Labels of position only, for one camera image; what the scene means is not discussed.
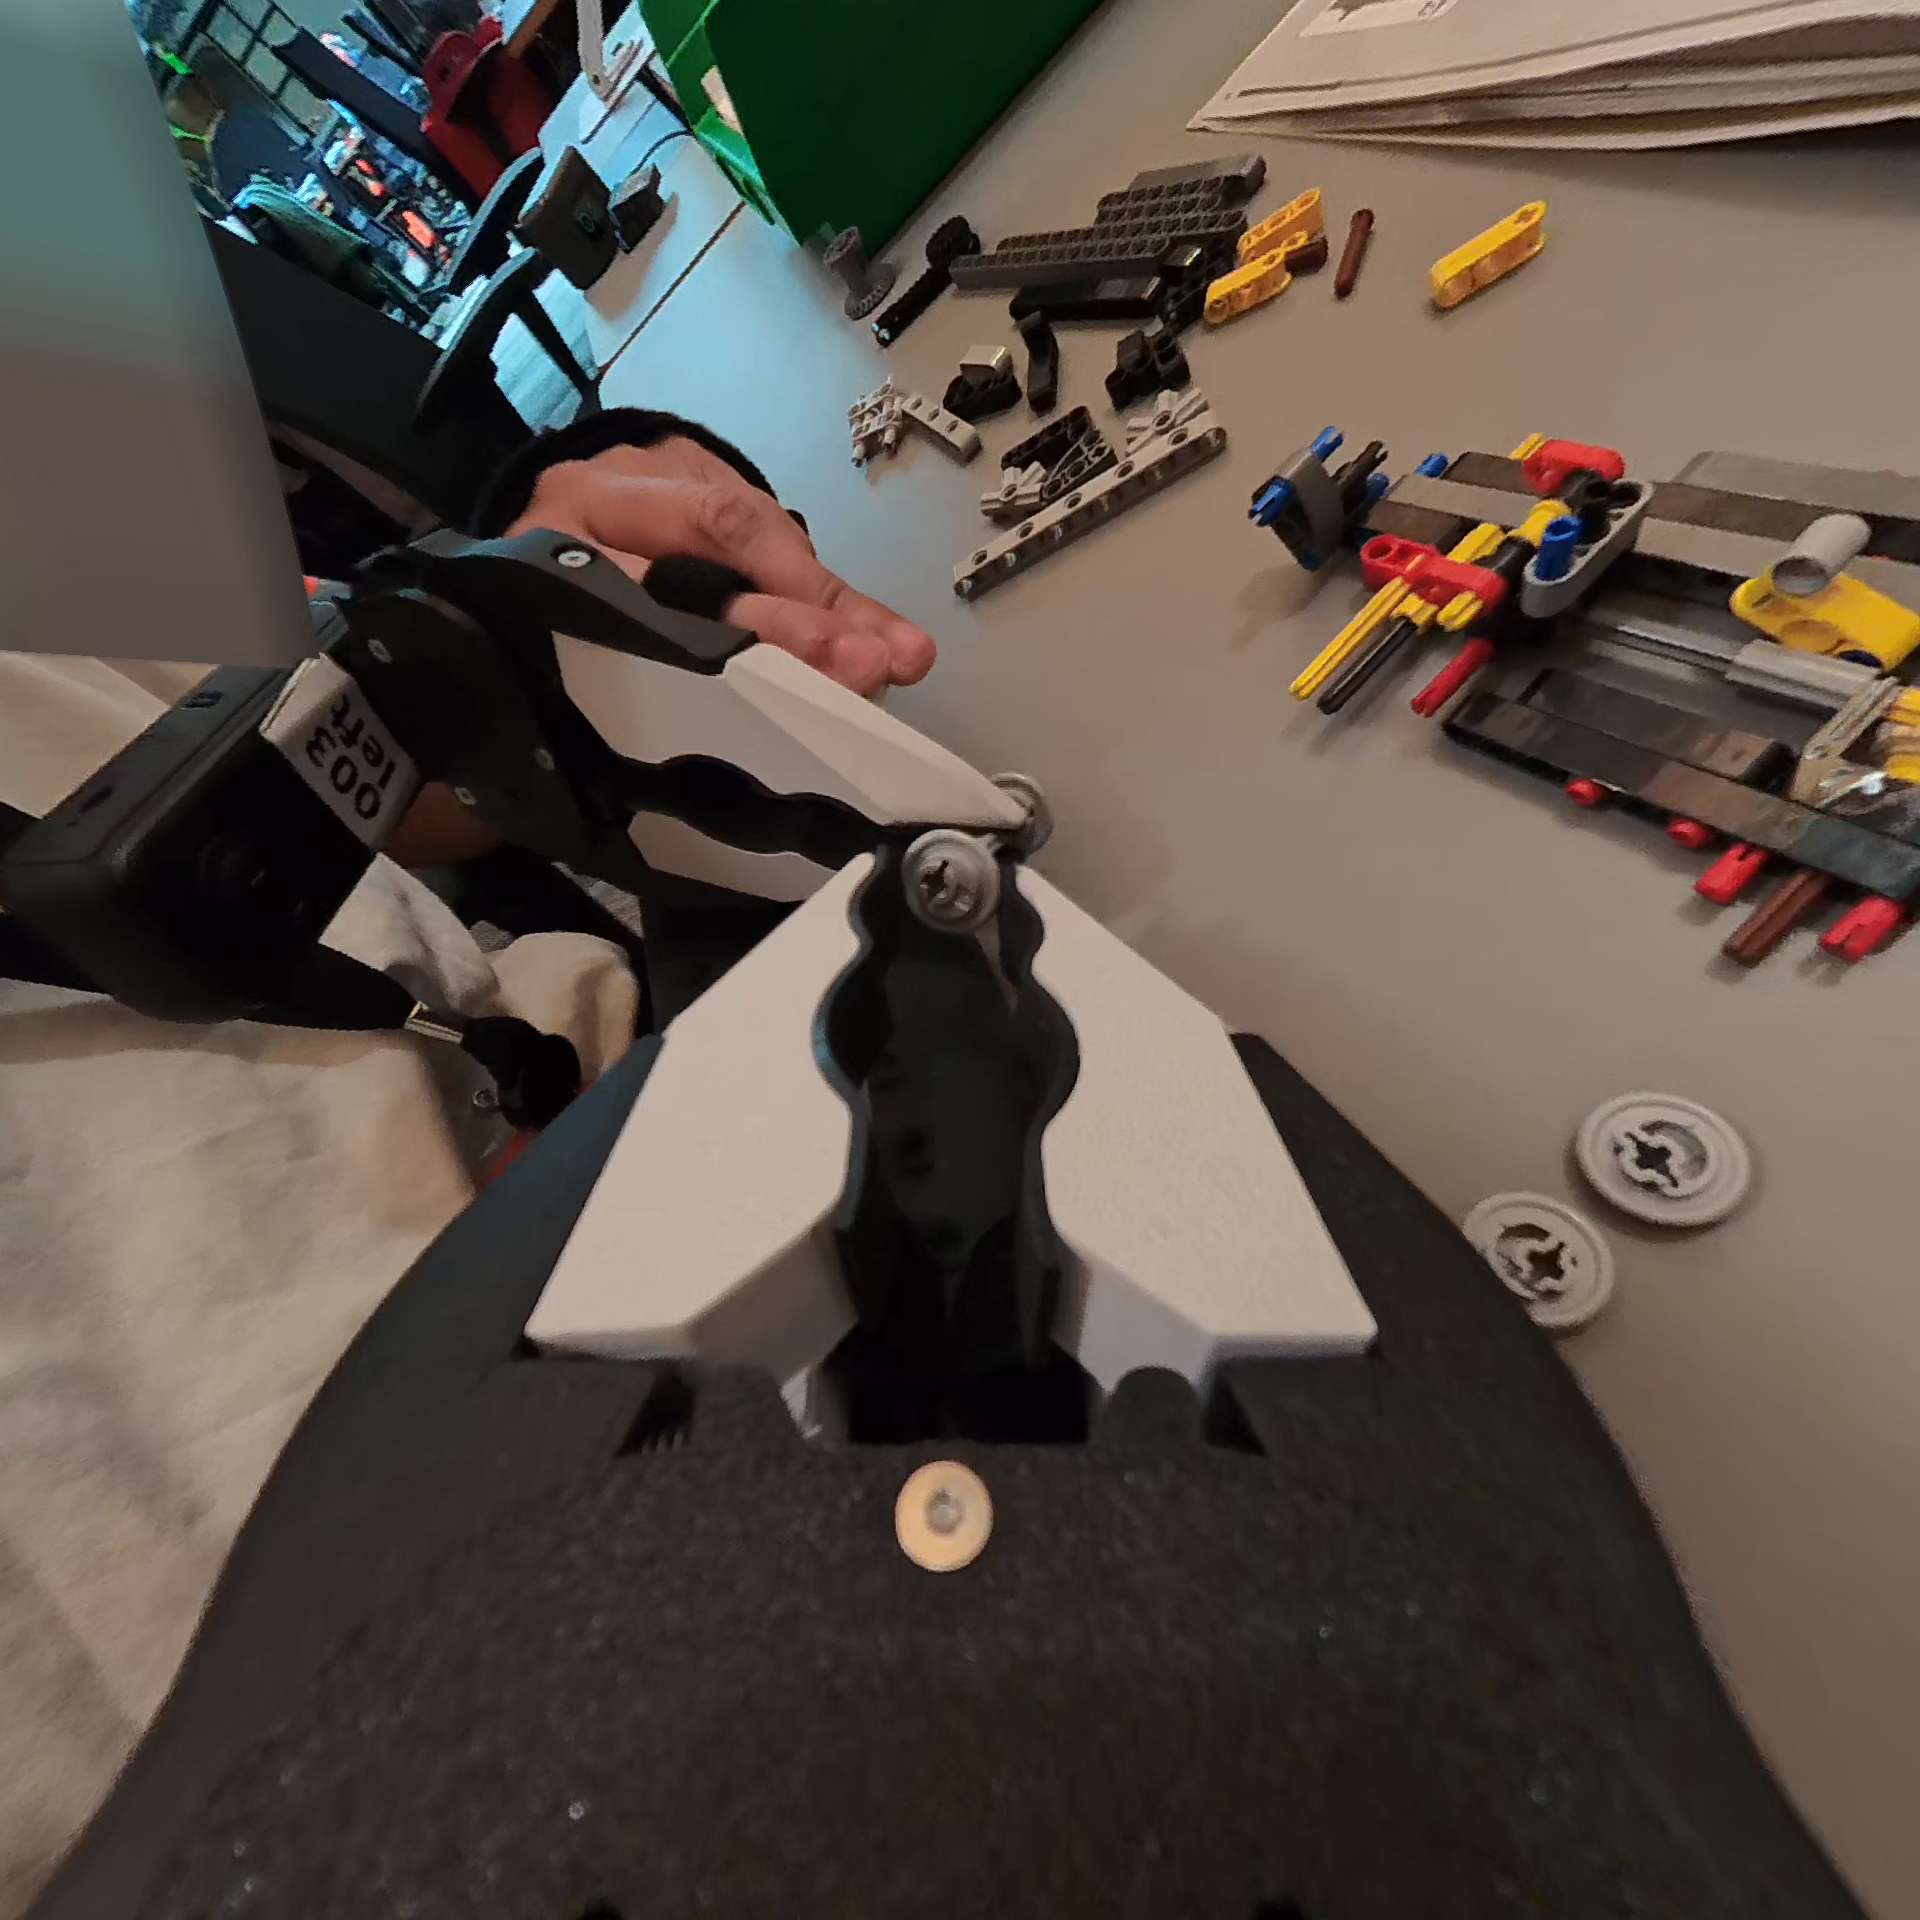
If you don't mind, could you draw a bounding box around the black strap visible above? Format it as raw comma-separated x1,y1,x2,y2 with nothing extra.
0,915,586,1128

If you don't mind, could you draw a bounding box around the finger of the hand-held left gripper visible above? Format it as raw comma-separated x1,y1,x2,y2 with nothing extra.
551,630,1044,841
627,803,903,904

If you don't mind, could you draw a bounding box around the person's left hand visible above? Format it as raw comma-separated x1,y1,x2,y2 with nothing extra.
503,405,939,699

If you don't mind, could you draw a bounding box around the white printed shirt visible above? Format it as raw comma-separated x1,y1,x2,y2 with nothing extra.
0,651,650,1840

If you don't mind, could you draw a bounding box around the dark grey lego hub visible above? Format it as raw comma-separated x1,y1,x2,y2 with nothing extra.
823,224,906,325

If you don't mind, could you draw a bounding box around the green plastic bin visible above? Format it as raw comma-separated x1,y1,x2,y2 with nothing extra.
638,0,1113,256

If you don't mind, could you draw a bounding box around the lego instruction booklet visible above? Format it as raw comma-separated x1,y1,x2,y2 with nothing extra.
1192,0,1920,152

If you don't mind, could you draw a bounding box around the small black blue lego assembly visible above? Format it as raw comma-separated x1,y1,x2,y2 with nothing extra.
1248,428,1391,572

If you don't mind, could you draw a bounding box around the yellow lego connector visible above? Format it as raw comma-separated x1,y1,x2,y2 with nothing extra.
1430,200,1548,308

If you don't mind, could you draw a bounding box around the pile of lego pieces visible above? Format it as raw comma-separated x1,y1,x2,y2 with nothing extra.
823,151,1329,601

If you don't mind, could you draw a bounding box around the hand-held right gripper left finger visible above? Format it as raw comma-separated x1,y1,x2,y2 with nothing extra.
526,854,916,1383

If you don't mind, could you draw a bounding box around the white desk mount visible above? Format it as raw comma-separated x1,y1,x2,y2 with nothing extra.
576,0,650,108

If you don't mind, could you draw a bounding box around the black office chair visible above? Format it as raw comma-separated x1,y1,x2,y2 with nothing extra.
411,151,602,437

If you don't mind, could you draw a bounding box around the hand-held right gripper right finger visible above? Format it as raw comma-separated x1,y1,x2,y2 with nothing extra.
993,867,1377,1379

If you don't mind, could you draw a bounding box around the partly built lego chassis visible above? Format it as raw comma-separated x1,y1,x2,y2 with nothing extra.
1289,435,1920,965

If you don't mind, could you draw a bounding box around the white office desk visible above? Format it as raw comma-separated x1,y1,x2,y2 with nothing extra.
487,59,753,399

